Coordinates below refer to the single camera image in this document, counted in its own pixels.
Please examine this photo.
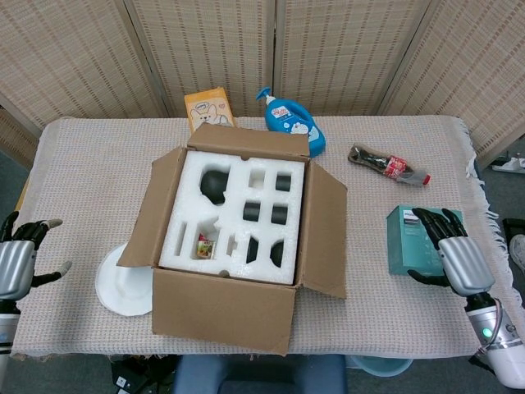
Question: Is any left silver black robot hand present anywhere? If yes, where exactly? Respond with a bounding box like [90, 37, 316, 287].
[0, 211, 73, 300]

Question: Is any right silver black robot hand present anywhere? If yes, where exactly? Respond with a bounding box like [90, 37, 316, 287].
[407, 207, 496, 297]

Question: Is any red cardboard box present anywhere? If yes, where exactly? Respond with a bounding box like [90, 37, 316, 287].
[116, 122, 349, 357]

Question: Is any teal product box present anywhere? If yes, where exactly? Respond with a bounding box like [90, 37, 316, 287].
[386, 204, 467, 277]

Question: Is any orange corgi print box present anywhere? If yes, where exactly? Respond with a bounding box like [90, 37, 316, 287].
[183, 85, 235, 133]

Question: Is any white shoe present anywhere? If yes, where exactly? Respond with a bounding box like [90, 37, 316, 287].
[510, 233, 525, 272]

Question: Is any black floor object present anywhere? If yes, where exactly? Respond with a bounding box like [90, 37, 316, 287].
[502, 218, 525, 243]

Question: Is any white scalloped plate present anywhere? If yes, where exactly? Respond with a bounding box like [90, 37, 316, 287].
[95, 242, 153, 317]

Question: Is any white floor object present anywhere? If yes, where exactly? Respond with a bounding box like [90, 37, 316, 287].
[491, 154, 525, 172]

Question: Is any beige woven tablecloth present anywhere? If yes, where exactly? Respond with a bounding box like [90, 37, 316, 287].
[10, 116, 525, 358]

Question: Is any crushed cola bottle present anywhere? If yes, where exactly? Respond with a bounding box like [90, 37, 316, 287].
[347, 142, 431, 188]

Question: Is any black power device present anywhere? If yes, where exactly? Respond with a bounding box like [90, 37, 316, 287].
[109, 355, 177, 394]

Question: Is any white foam insert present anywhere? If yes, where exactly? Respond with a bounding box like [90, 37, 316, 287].
[157, 150, 308, 286]

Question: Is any small colourful packet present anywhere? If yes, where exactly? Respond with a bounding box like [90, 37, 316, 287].
[195, 233, 217, 259]

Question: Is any black round part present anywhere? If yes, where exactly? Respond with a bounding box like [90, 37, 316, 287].
[199, 167, 231, 205]

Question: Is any woven folding screen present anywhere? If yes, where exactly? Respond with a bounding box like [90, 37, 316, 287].
[0, 0, 525, 167]

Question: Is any blue pump soap bottle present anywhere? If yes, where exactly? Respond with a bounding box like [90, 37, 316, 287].
[255, 85, 328, 158]

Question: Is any blue chair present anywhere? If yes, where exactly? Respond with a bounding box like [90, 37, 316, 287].
[171, 353, 348, 394]

